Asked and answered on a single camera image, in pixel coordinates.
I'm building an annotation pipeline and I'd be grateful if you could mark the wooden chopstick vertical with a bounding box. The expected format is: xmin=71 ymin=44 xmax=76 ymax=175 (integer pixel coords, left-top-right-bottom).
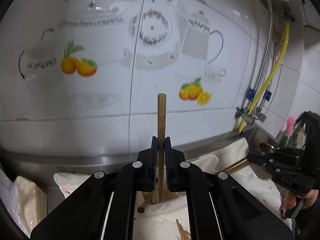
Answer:
xmin=137 ymin=191 xmax=159 ymax=213

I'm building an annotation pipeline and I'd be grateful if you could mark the wooden chopstick long diagonal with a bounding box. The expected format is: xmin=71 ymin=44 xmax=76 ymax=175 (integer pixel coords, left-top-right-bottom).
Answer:
xmin=176 ymin=219 xmax=187 ymax=240

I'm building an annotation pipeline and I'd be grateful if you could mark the person's right hand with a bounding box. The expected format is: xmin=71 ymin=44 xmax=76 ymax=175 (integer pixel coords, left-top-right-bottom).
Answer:
xmin=284 ymin=190 xmax=319 ymax=209

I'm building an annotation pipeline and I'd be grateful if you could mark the stainless steel pot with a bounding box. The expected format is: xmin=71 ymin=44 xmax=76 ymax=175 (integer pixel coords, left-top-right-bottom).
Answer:
xmin=247 ymin=142 xmax=276 ymax=180

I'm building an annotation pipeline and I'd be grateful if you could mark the steel angle valve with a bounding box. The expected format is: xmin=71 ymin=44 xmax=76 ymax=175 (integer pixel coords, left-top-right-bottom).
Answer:
xmin=255 ymin=107 xmax=267 ymax=122

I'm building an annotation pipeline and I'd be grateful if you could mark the white quilted patterned mat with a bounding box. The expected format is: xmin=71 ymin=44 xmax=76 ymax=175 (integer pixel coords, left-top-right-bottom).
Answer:
xmin=53 ymin=138 xmax=281 ymax=239

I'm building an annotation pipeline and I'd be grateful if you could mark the beige plastic utensil holder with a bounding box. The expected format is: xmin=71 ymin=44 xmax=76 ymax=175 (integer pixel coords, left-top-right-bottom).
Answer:
xmin=142 ymin=154 xmax=219 ymax=216

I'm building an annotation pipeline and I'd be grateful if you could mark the right braided metal hose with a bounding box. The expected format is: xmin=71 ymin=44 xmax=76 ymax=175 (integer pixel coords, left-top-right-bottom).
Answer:
xmin=260 ymin=64 xmax=281 ymax=111

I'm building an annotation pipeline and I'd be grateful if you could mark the braided metal hose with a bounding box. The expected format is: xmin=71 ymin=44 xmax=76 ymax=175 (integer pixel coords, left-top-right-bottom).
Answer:
xmin=246 ymin=0 xmax=273 ymax=100
xmin=260 ymin=64 xmax=281 ymax=111

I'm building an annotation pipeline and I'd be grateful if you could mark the left braided metal hose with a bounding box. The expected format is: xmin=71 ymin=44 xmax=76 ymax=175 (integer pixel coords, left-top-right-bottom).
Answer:
xmin=246 ymin=0 xmax=273 ymax=100

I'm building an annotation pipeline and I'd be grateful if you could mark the yellow gas hose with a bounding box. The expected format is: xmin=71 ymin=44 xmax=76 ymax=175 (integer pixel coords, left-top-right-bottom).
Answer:
xmin=237 ymin=21 xmax=290 ymax=133

